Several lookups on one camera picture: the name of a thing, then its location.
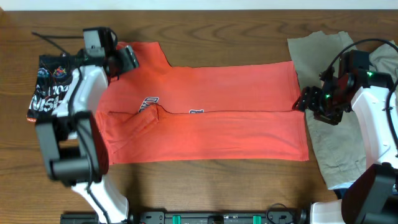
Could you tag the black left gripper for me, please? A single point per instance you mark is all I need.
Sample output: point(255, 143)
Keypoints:
point(130, 55)

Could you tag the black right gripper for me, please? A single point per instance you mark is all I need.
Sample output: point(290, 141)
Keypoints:
point(308, 99)

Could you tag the red orange soccer t-shirt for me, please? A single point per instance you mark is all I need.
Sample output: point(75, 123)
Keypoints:
point(158, 112)

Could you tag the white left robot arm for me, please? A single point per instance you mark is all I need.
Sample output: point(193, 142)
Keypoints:
point(73, 150)

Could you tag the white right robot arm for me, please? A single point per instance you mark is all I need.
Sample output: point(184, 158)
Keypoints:
point(371, 96)

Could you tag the black folded printed jersey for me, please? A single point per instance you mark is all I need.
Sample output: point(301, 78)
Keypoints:
point(46, 87)

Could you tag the light blue folded garment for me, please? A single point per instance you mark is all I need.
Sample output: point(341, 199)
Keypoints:
point(344, 185)

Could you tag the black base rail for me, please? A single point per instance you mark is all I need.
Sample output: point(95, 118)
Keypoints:
point(277, 213)

